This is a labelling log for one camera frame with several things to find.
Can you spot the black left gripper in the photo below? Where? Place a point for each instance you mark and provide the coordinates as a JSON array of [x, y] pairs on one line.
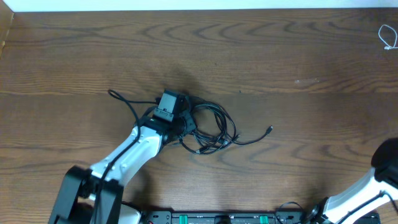
[[187, 121]]

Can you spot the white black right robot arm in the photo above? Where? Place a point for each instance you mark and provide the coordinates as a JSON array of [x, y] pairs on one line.
[[377, 187]]

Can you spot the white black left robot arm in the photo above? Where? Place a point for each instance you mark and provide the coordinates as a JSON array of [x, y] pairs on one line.
[[95, 194]]

